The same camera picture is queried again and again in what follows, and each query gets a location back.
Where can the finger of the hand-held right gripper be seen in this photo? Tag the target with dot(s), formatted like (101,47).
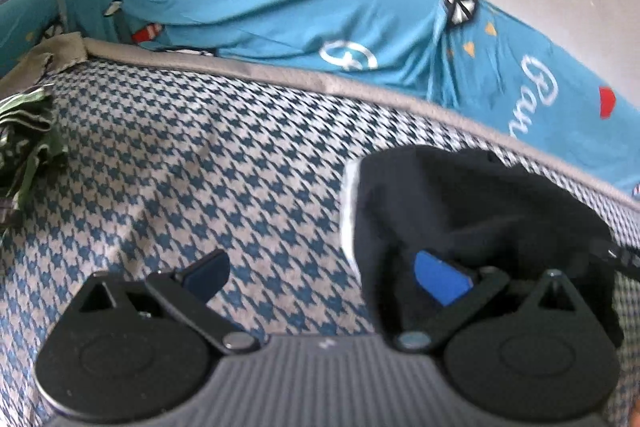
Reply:
(617,257)

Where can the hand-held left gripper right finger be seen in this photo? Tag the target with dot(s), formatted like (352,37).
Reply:
(440,277)

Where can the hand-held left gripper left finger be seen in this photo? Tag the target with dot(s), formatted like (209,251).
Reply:
(207,274)

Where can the black pants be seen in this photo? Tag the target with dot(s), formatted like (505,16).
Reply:
(450,207)

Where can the green camouflage garment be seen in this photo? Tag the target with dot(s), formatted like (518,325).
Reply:
(30,127)

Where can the olive cloth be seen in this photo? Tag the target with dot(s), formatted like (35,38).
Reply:
(60,49)

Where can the blue printed bed sheet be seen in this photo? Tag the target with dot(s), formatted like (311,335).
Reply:
(250,7)

